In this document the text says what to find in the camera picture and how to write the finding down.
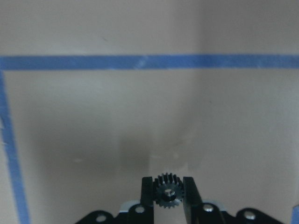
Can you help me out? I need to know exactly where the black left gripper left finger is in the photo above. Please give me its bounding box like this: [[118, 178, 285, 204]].
[[140, 177, 154, 224]]

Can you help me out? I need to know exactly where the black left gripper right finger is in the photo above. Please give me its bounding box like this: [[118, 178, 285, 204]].
[[183, 177, 202, 224]]

